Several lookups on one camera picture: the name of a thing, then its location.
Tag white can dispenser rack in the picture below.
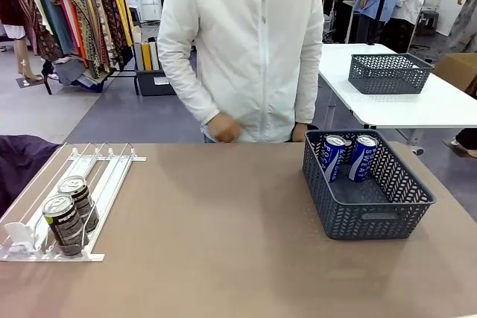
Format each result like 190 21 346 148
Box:
0 141 148 263

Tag clothes rack with colourful garments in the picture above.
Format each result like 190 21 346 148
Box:
20 0 135 86

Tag yellow board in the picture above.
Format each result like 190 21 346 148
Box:
141 42 152 71

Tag person's left forearm white sleeve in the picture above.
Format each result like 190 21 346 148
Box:
292 60 324 125

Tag black stool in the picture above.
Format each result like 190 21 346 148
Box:
419 7 440 32

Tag white side table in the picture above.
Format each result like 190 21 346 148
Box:
318 42 477 157

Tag mannequin with beige dress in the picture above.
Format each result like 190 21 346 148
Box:
446 0 477 54

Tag black Pepsi can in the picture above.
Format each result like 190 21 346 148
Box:
57 175 101 233
41 194 90 258

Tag blue Pocari Sweat can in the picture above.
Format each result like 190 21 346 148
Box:
322 134 348 184
347 134 379 184

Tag dark plastic storage bin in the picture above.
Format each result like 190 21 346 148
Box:
134 69 176 97

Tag person's right forearm white sleeve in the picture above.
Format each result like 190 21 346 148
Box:
157 45 224 127

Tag dark purple cloth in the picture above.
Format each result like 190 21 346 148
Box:
0 134 63 218

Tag person's left hand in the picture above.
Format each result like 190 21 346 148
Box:
292 122 311 143

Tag person's right hand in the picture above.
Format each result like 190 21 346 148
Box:
207 112 243 144

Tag brown cardboard box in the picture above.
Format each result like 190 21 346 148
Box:
434 52 477 99

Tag white dispenser pusher paddle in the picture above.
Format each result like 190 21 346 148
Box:
3 222 38 255

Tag person in white jacket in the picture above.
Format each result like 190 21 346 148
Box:
157 0 324 144

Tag bystander dark leg with shoe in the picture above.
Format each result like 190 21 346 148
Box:
443 127 477 159

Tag gray board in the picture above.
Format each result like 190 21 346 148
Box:
133 42 145 71

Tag black desk with equipment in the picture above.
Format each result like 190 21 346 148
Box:
322 0 358 44

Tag gray fabric pile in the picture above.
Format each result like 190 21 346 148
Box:
54 55 111 92

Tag white box appliance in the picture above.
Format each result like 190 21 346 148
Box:
124 0 145 23

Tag gray woven plastic basket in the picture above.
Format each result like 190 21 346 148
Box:
347 53 435 95
301 129 437 241

